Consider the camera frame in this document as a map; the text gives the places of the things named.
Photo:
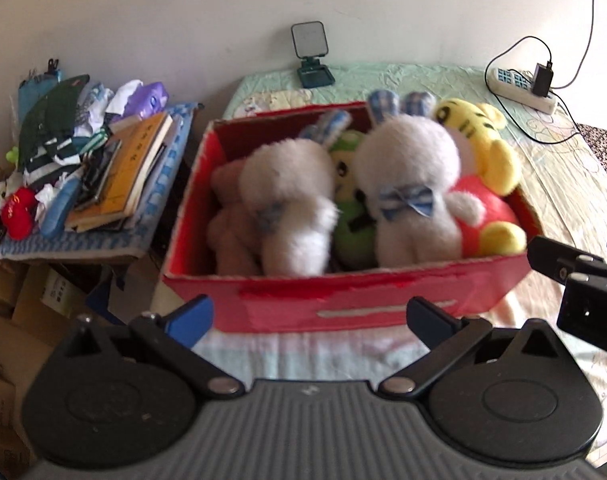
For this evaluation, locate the black notebook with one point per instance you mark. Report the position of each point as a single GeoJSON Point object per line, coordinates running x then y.
{"type": "Point", "coordinates": [103, 170]}

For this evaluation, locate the red cardboard box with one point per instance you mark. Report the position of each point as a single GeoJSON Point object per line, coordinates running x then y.
{"type": "Point", "coordinates": [333, 305]}

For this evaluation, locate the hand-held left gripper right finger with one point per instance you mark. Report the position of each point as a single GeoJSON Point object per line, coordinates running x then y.
{"type": "Point", "coordinates": [427, 320]}

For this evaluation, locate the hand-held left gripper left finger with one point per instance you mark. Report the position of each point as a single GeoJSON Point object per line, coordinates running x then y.
{"type": "Point", "coordinates": [193, 317]}

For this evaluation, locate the white plush rabbit plaid ears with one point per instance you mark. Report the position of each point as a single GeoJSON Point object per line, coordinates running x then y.
{"type": "Point", "coordinates": [408, 160]}
{"type": "Point", "coordinates": [288, 185]}

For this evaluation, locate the brown cardboard box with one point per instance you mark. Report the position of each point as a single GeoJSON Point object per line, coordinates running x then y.
{"type": "Point", "coordinates": [13, 325]}

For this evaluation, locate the blue pouch with clips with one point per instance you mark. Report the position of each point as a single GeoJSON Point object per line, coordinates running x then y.
{"type": "Point", "coordinates": [35, 87]}

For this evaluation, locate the black charger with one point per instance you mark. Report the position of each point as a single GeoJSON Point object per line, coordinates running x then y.
{"type": "Point", "coordinates": [543, 80]}

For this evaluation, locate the dark green striped cloth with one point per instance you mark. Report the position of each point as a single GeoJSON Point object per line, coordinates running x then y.
{"type": "Point", "coordinates": [48, 120]}

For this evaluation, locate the patterned chair cushion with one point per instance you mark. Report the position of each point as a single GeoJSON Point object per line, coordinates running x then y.
{"type": "Point", "coordinates": [606, 160]}

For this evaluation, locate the yellow plush tiger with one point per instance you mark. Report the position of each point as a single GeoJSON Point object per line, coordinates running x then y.
{"type": "Point", "coordinates": [498, 160]}

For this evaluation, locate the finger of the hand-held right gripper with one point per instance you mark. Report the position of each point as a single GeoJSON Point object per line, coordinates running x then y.
{"type": "Point", "coordinates": [553, 257]}

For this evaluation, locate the yellow book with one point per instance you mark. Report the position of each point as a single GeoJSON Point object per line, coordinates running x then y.
{"type": "Point", "coordinates": [133, 160]}

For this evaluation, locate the white power strip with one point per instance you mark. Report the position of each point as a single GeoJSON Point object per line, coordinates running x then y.
{"type": "Point", "coordinates": [513, 85]}

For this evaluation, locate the green plush monkey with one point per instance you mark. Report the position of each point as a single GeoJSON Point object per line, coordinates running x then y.
{"type": "Point", "coordinates": [348, 240]}

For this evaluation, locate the green folding phone stand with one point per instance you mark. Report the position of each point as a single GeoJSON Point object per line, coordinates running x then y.
{"type": "Point", "coordinates": [311, 42]}

